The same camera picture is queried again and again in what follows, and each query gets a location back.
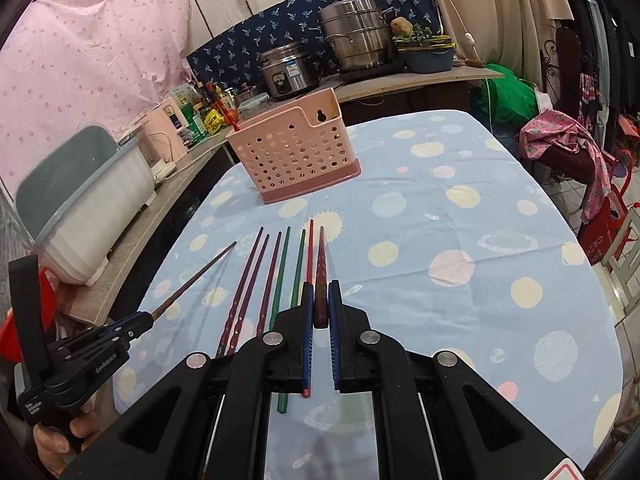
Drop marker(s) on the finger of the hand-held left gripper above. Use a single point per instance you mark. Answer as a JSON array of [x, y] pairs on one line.
[[100, 364], [117, 327]]

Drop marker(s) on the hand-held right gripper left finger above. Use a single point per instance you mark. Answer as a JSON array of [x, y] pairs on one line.
[[305, 340]]

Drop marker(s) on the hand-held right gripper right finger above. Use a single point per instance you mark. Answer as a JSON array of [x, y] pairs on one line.
[[334, 340]]

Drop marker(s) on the patterned dark red chopstick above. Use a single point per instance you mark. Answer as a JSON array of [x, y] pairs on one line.
[[321, 270]]

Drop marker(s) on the maroon chopstick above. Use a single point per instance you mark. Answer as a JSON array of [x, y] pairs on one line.
[[254, 275], [245, 272]]

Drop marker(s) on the bright red chopstick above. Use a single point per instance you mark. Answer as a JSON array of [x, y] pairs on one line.
[[309, 255]]

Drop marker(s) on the brown chopstick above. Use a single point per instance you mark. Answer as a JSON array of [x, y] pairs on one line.
[[200, 275]]

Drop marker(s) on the pink perforated utensil basket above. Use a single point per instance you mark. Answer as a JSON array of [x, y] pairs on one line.
[[295, 160]]

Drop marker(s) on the person's left hand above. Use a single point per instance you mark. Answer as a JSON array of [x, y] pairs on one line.
[[50, 452]]

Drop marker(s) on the white dish box grey lid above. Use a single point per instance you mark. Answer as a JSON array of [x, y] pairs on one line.
[[100, 200]]

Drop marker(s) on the woven-texture side counter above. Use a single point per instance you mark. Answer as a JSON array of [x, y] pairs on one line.
[[165, 195]]

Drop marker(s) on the blue planet-print tablecloth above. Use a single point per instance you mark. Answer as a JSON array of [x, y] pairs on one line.
[[450, 260]]

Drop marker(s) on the pink electric kettle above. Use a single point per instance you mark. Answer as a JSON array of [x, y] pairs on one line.
[[162, 122]]

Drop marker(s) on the yellow packet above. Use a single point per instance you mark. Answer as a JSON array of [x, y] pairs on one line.
[[214, 119]]

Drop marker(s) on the glass container with lid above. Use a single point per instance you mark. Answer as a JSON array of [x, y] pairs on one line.
[[252, 107]]

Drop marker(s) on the white carton box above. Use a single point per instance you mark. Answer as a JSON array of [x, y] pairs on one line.
[[184, 96]]

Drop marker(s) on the brown wooden cabinet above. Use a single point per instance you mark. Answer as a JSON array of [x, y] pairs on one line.
[[400, 105]]

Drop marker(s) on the dark sauce bottle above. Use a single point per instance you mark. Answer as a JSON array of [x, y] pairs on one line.
[[209, 92]]

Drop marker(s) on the small steel pot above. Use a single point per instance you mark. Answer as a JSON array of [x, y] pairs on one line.
[[245, 94]]

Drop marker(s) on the pink spotted sheet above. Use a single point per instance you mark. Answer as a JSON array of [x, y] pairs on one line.
[[75, 60]]

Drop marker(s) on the light wooden counter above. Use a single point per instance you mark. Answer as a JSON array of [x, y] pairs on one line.
[[400, 85]]

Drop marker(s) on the steel rice cooker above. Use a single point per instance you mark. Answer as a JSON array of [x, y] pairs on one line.
[[287, 72]]

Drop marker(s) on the black induction cooker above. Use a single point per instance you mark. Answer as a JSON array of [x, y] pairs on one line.
[[370, 74]]

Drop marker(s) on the red bag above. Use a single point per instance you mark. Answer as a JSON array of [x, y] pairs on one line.
[[600, 240]]

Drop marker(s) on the blue-grey basin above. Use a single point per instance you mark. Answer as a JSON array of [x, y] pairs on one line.
[[430, 60]]

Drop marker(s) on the green bag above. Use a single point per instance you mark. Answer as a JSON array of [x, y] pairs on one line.
[[505, 95]]

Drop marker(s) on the steel steamer pot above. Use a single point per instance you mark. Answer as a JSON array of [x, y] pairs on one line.
[[355, 35]]

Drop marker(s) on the yellow-green basin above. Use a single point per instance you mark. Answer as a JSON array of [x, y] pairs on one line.
[[425, 46]]

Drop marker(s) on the pink floral cloth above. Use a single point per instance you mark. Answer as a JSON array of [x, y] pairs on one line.
[[560, 130]]

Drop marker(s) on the navy leaf-print cloth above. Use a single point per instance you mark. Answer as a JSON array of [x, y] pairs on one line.
[[280, 25]]

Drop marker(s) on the leafy greens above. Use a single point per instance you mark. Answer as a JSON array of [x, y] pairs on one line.
[[420, 34]]

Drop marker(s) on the dark brown chair back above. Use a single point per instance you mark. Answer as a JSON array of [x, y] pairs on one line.
[[562, 60]]

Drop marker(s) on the beige curtain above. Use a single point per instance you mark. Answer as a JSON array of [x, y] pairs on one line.
[[500, 5]]

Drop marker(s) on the row of hanging clothes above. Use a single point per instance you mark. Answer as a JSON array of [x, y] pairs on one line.
[[610, 35]]

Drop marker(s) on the white chair frame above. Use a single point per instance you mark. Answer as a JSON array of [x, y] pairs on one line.
[[625, 270]]

